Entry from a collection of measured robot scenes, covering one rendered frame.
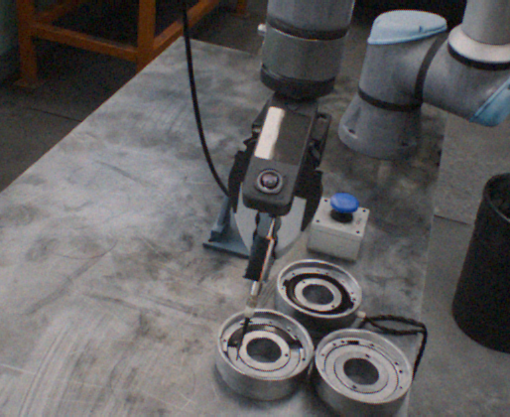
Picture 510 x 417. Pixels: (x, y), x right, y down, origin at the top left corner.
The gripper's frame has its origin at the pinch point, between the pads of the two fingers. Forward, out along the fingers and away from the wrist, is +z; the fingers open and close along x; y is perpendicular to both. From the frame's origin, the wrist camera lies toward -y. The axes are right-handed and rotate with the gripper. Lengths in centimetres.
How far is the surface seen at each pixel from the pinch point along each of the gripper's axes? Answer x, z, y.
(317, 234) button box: -3.8, 10.3, 19.6
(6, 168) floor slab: 115, 93, 126
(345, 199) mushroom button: -6.4, 5.6, 22.9
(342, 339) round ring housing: -10.6, 10.1, 0.9
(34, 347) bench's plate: 21.4, 13.0, -10.9
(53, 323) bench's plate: 21.5, 13.0, -6.7
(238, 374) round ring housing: -1.1, 9.5, -9.3
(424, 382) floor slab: -36, 93, 83
